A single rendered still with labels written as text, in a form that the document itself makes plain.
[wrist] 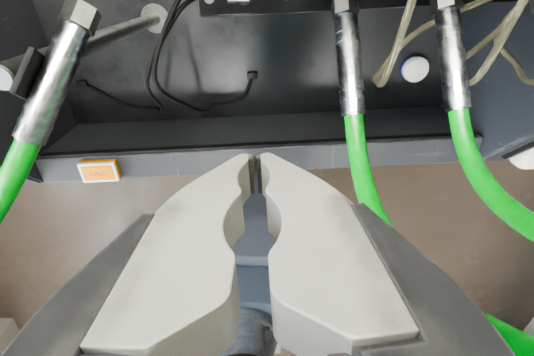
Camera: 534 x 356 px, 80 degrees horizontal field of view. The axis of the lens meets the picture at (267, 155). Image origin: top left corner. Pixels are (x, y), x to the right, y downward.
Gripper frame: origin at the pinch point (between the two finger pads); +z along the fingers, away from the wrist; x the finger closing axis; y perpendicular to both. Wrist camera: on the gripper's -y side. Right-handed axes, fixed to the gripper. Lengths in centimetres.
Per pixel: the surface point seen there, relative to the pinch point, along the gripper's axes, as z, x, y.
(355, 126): 10.5, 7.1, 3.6
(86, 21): 11.2, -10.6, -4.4
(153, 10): 39.3, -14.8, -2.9
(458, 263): 123, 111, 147
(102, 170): 26.6, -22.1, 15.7
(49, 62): 9.1, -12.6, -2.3
